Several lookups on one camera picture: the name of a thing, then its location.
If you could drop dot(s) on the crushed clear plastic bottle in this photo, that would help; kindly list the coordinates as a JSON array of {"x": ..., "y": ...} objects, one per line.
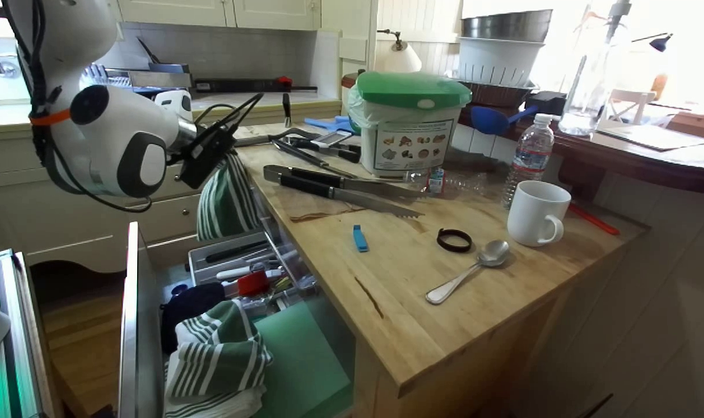
[{"x": 462, "y": 180}]

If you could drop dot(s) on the open drawer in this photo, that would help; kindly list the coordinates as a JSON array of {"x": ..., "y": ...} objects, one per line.
[{"x": 140, "y": 342}]

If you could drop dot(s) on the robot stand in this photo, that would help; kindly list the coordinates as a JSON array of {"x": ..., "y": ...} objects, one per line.
[{"x": 6, "y": 348}]

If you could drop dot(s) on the small blue clip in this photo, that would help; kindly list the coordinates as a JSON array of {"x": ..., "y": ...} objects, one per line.
[{"x": 360, "y": 238}]

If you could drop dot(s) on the dish rack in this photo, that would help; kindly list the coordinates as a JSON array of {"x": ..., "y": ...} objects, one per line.
[{"x": 148, "y": 78}]

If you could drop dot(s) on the black desk lamp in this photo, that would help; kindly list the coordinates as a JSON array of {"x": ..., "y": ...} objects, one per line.
[{"x": 660, "y": 42}]

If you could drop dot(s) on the plain green folded cloth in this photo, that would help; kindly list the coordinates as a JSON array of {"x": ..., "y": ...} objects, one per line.
[{"x": 305, "y": 366}]

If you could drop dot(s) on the blue ladle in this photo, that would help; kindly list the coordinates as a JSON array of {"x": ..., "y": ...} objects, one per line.
[{"x": 490, "y": 120}]

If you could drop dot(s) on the white mug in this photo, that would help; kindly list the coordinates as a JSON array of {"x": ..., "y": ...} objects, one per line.
[{"x": 535, "y": 212}]

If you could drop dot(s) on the grey cutlery tray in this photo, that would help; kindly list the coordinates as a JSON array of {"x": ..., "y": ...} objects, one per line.
[{"x": 236, "y": 264}]

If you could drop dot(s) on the black bar with red knob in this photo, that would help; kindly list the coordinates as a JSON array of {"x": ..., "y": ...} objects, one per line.
[{"x": 253, "y": 85}]

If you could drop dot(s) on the blue plastic utensil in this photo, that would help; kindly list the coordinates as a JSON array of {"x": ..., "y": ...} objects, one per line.
[{"x": 329, "y": 123}]

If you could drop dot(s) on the orange pen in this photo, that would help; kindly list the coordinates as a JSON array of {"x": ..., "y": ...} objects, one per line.
[{"x": 595, "y": 221}]

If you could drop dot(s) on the metal spoon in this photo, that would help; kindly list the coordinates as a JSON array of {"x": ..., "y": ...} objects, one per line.
[{"x": 492, "y": 254}]

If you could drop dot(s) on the clear plastic water bottle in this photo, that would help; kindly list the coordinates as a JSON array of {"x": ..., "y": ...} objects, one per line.
[{"x": 528, "y": 157}]

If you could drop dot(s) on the dark navy cloth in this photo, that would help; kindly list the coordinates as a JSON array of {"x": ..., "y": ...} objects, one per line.
[{"x": 186, "y": 310}]

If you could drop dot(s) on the green striped towel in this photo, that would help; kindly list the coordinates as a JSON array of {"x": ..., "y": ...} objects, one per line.
[
  {"x": 227, "y": 200},
  {"x": 212, "y": 360}
]

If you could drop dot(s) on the white base cabinet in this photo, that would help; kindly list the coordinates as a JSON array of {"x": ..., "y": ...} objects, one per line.
[{"x": 15, "y": 203}]

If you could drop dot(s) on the small black box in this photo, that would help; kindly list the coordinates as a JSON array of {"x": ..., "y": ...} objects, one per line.
[{"x": 546, "y": 103}]

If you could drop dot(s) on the white shade table lamp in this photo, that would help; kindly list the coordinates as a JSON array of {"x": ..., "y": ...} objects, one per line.
[{"x": 398, "y": 57}]

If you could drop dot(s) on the grey placemat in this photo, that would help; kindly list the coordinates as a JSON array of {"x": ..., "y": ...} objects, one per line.
[{"x": 654, "y": 137}]

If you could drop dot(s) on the white colander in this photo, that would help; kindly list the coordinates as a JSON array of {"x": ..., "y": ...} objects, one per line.
[{"x": 497, "y": 61}]

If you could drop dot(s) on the dark wooden round table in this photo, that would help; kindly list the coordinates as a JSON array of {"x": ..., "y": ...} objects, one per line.
[{"x": 648, "y": 162}]

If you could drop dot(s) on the brown woven basket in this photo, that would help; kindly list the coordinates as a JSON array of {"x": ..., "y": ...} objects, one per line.
[{"x": 497, "y": 94}]

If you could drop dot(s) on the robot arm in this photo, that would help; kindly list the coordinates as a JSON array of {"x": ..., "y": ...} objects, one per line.
[{"x": 105, "y": 136}]

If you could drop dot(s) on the tall clear glass bottle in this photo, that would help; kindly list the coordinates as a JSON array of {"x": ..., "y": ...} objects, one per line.
[{"x": 587, "y": 98}]

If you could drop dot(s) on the white wooden chair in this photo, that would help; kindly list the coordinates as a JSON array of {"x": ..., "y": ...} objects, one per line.
[{"x": 631, "y": 104}]

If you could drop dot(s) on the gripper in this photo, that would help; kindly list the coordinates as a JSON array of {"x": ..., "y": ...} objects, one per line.
[{"x": 204, "y": 155}]

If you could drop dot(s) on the white bin with green lid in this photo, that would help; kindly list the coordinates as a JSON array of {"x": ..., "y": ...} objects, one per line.
[{"x": 407, "y": 125}]

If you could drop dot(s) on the row of white wall cabinets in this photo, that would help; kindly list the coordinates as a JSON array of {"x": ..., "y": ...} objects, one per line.
[{"x": 212, "y": 13}]

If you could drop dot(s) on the sink tap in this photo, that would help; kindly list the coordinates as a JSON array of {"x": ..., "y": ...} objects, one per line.
[{"x": 3, "y": 67}]

